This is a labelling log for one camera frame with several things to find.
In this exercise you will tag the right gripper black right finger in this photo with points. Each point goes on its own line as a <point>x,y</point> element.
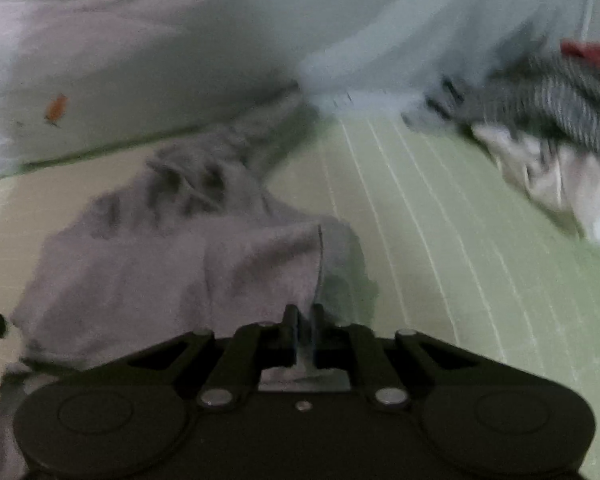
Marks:
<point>354,349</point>

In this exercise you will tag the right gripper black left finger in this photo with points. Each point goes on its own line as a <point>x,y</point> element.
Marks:
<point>253,349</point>

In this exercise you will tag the grey zip hoodie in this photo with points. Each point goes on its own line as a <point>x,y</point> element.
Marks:
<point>194,241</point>

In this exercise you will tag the green checked bed sheet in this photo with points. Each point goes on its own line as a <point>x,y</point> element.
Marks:
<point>456,253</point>

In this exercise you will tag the white garment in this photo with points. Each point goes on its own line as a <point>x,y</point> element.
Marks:
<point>562,180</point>

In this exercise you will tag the light green carrot-print quilt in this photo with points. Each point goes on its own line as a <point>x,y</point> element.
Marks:
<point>82,75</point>

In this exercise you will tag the grey plaid shirt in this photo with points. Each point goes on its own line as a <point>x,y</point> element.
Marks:
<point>551,97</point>

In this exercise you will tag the red garment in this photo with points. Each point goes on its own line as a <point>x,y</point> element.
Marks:
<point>588,51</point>

